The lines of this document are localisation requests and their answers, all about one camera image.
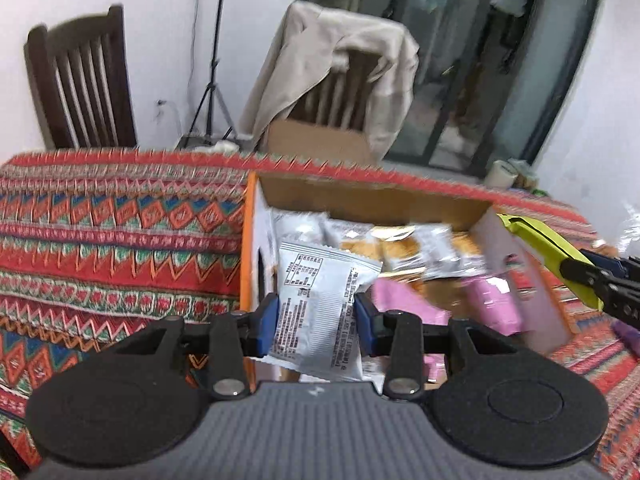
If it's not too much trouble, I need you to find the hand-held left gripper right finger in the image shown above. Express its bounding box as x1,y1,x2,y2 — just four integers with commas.
353,292,526,402

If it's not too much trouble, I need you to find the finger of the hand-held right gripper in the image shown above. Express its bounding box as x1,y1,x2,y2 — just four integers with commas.
559,257,640,330
580,249,640,282

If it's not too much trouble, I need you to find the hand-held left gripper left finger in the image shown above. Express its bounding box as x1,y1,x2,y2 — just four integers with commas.
117,292,280,401

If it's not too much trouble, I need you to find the yellow-green snack packet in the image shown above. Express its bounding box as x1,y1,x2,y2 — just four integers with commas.
497,214,606,311

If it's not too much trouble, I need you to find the white snack packet printed back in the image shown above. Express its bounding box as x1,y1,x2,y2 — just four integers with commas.
264,241,385,382

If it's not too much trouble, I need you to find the orange-rimmed cardboard box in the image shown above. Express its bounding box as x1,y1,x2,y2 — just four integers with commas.
240,171,576,396

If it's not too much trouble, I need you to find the clear crinkled plastic bag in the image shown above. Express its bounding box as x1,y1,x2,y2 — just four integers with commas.
620,202,640,257

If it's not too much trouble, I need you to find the pink snack packet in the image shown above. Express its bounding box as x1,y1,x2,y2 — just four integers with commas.
371,280,451,330
462,275,525,336

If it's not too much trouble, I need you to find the plastic bag with purple contents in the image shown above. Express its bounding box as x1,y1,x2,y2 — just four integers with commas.
612,321,640,357

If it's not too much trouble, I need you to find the silver and brown snack packet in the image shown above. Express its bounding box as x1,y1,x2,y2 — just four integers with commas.
415,224,488,281

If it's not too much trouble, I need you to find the beige storage box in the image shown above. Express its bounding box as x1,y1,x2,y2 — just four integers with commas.
517,160,539,189

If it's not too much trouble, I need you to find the white cylindrical bin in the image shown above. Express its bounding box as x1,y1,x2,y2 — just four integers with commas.
484,160,518,190

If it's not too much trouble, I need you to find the patterned red tablecloth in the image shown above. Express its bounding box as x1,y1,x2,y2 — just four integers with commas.
0,150,640,480

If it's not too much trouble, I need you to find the plain brown cardboard box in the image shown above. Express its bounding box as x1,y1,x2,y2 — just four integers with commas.
265,119,376,166

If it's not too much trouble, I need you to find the sliding glass door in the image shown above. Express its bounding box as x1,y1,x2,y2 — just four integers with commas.
295,0,606,178

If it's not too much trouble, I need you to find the wooden chair with jacket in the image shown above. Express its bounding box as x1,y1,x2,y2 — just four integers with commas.
300,50,382,133

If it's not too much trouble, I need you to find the beige jacket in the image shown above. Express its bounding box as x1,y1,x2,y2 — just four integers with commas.
240,1,421,161

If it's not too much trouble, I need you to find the black tripod stand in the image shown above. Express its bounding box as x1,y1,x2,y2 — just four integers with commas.
185,0,237,142

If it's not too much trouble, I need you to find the dark wooden chair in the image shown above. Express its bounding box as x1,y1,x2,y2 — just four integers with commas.
24,5,138,151

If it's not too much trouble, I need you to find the thin black wall cable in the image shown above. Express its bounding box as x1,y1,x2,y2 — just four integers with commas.
190,0,208,56

